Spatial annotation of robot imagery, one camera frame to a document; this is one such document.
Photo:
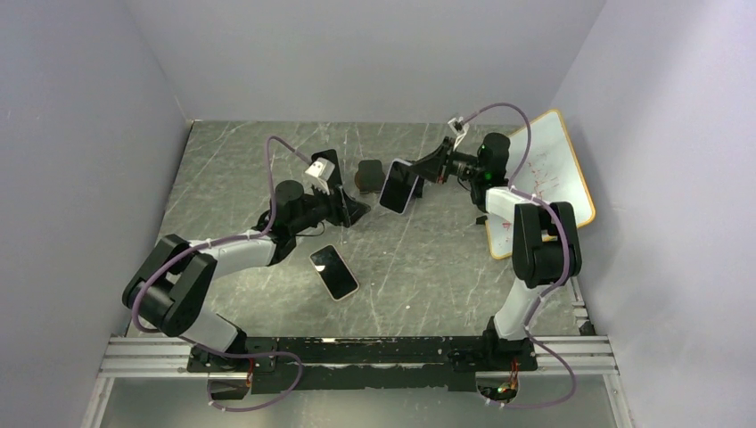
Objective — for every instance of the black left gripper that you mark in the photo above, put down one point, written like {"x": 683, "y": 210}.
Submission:
{"x": 344, "y": 210}

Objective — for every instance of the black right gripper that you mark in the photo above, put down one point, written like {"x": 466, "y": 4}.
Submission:
{"x": 434, "y": 166}

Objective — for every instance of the black phone grey case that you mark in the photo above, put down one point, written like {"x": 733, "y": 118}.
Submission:
{"x": 332, "y": 155}

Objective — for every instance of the black phone lilac case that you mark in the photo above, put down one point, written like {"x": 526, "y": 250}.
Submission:
{"x": 399, "y": 186}

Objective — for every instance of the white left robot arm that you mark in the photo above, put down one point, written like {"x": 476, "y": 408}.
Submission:
{"x": 170, "y": 288}

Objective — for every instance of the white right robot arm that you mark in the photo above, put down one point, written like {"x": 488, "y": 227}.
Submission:
{"x": 545, "y": 243}

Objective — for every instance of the black folding phone stand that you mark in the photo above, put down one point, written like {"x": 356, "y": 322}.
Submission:
{"x": 417, "y": 191}

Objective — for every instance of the round wooden black phone stand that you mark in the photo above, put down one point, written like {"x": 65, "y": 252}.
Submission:
{"x": 370, "y": 176}

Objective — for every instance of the black phone pink case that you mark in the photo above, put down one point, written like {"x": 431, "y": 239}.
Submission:
{"x": 331, "y": 268}

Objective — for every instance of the yellow framed whiteboard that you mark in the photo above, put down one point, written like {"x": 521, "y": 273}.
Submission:
{"x": 551, "y": 171}

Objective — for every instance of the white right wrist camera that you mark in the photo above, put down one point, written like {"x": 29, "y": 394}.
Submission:
{"x": 460, "y": 129}

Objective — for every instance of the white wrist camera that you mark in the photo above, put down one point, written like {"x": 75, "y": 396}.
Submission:
{"x": 318, "y": 174}
{"x": 460, "y": 129}

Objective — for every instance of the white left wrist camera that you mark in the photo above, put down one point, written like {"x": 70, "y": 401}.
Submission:
{"x": 318, "y": 174}

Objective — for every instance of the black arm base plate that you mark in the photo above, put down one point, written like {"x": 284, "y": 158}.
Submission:
{"x": 340, "y": 364}

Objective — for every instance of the aluminium frame rail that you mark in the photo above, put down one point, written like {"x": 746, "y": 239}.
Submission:
{"x": 582, "y": 354}

